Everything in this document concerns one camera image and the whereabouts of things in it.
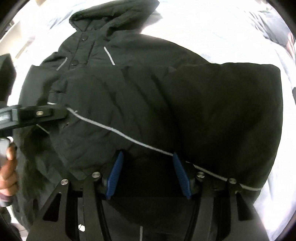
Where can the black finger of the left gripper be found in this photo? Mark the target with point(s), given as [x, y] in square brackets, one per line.
[31, 115]

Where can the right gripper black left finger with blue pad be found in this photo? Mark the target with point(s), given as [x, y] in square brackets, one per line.
[58, 218]

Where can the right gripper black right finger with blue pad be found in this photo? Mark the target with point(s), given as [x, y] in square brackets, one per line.
[221, 210]

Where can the black hooded jacket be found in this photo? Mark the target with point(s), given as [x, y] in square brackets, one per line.
[149, 99]

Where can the person's left hand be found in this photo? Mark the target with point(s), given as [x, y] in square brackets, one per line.
[9, 177]

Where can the white grey bed duvet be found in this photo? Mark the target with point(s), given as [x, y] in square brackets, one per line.
[218, 31]

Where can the grey pillow with pink print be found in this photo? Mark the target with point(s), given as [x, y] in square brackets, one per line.
[274, 28]

